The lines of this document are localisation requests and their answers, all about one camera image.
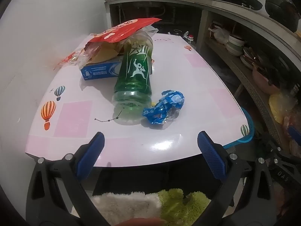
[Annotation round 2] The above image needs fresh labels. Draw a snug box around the steel kitchen counter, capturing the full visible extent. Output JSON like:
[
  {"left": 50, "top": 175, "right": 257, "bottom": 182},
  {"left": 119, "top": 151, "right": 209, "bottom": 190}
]
[{"left": 104, "top": 0, "right": 301, "bottom": 151}]

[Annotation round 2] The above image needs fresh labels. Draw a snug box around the white plastic bag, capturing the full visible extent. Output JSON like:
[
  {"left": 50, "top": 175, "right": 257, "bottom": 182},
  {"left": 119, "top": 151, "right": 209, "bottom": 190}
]
[{"left": 208, "top": 26, "right": 230, "bottom": 44}]

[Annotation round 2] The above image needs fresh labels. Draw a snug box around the blue cardboard box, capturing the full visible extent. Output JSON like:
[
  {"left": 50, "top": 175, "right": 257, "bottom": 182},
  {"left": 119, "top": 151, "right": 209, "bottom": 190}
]
[{"left": 80, "top": 56, "right": 154, "bottom": 81}]

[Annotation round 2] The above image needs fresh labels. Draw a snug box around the pink basin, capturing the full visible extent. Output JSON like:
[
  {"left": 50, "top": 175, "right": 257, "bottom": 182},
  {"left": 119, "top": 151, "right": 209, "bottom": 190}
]
[{"left": 253, "top": 63, "right": 283, "bottom": 95}]

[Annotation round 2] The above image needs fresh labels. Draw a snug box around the blue plastic stool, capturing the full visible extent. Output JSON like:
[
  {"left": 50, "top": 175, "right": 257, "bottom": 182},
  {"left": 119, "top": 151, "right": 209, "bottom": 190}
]
[{"left": 223, "top": 107, "right": 255, "bottom": 149}]

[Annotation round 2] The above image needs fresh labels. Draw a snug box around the green plastic bottle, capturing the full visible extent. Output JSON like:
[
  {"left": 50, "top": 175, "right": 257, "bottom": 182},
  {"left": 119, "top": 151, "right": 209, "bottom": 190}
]
[{"left": 112, "top": 32, "right": 154, "bottom": 126}]

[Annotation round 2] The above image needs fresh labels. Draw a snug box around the blue wrapper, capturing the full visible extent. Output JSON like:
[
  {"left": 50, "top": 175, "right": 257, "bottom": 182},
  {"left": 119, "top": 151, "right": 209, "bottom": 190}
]
[{"left": 142, "top": 90, "right": 185, "bottom": 126}]

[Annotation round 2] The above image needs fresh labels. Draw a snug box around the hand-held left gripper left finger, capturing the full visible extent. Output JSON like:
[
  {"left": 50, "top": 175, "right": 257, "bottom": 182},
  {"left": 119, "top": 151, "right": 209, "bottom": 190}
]
[{"left": 26, "top": 131, "right": 113, "bottom": 226}]

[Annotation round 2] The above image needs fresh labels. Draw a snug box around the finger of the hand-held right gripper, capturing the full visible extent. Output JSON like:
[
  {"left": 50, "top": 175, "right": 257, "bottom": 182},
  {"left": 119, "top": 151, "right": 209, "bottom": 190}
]
[{"left": 288, "top": 126, "right": 301, "bottom": 144}]

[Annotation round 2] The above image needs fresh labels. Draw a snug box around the green and white cloth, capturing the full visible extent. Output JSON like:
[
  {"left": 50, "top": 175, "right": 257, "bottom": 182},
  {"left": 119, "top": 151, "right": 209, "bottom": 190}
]
[{"left": 90, "top": 188, "right": 211, "bottom": 226}]

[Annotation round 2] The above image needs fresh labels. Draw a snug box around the stack of white bowls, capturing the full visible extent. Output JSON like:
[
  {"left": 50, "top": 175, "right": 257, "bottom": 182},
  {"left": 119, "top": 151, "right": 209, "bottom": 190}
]
[{"left": 226, "top": 35, "right": 246, "bottom": 56}]

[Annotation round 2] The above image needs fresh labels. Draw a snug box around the stack of plates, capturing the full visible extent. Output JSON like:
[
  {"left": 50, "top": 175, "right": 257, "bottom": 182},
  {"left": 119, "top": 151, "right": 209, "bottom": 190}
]
[{"left": 240, "top": 47, "right": 259, "bottom": 69}]

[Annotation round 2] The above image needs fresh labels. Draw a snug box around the clear wrapper with red print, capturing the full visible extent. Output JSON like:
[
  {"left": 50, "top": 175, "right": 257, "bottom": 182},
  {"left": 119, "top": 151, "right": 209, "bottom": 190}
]
[{"left": 54, "top": 48, "right": 94, "bottom": 70}]

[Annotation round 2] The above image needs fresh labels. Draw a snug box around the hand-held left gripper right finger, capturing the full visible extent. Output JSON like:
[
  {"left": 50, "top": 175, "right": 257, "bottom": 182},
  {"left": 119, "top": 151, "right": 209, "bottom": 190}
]
[{"left": 193, "top": 131, "right": 277, "bottom": 226}]

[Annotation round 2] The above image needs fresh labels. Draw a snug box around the red snack bag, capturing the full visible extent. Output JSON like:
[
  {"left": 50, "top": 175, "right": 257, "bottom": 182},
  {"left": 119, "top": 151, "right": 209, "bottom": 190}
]
[{"left": 85, "top": 18, "right": 163, "bottom": 63}]

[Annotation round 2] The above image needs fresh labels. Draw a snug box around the black cooking pot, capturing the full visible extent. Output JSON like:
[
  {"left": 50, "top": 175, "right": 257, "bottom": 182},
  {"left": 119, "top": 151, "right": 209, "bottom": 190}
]
[{"left": 265, "top": 0, "right": 300, "bottom": 32}]

